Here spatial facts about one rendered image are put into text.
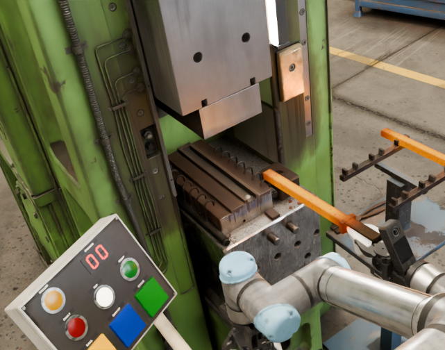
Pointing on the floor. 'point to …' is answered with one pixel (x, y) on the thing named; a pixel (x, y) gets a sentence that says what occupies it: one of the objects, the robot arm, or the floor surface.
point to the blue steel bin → (411, 7)
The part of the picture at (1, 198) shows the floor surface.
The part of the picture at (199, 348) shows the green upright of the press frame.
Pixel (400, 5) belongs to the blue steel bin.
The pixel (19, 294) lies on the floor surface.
